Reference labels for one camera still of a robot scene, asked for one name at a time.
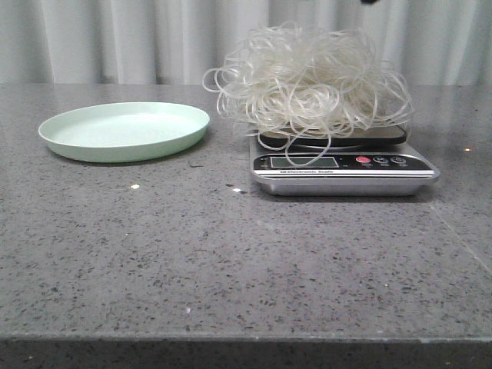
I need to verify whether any light green round plate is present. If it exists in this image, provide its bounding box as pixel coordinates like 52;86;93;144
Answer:
38;102;210;163

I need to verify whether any silver black kitchen scale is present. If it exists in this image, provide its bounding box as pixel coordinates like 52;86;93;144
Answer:
250;126;440;196

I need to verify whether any white pleated curtain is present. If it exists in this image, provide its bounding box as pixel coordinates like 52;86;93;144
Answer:
1;1;491;85

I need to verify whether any white translucent vermicelli bundle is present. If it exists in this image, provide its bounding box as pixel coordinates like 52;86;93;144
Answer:
202;22;414;152

